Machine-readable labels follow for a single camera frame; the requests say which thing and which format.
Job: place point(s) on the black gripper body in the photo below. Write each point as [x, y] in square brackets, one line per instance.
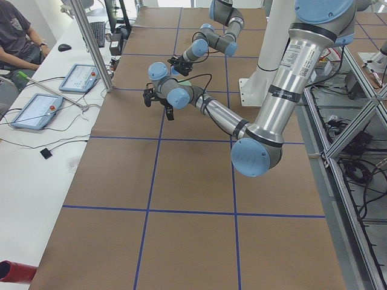
[165, 106]
[182, 65]

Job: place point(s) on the small black square pad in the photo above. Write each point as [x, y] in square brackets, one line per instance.
[46, 153]

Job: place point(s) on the black computer mouse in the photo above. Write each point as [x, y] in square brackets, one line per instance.
[64, 47]

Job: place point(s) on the black power adapter box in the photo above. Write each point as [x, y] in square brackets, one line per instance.
[116, 44]

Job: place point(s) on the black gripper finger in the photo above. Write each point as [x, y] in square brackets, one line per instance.
[170, 113]
[147, 100]

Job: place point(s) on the black computer keyboard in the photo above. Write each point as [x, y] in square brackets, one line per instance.
[98, 29]

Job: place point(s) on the silver rod green handle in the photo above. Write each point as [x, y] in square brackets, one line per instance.
[48, 89]

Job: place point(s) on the far blue teach pendant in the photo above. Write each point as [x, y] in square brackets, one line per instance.
[80, 79]

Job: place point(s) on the aluminium frame rack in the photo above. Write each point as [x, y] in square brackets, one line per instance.
[344, 115]

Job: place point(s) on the light blue plastic cup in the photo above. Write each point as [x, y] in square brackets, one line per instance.
[174, 71]

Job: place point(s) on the mint green ceramic bowl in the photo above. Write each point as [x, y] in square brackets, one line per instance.
[185, 82]

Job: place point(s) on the near blue teach pendant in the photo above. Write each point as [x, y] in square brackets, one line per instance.
[38, 112]

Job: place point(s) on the red cylinder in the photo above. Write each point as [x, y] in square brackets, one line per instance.
[14, 272]

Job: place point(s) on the seated person in grey shirt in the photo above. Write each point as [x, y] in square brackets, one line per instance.
[22, 49]

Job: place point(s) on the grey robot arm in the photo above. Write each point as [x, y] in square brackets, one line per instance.
[206, 37]
[317, 25]

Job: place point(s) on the blue teach pendant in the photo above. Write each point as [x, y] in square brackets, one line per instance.
[38, 112]
[80, 79]

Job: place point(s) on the aluminium frame post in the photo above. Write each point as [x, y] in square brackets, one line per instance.
[91, 43]

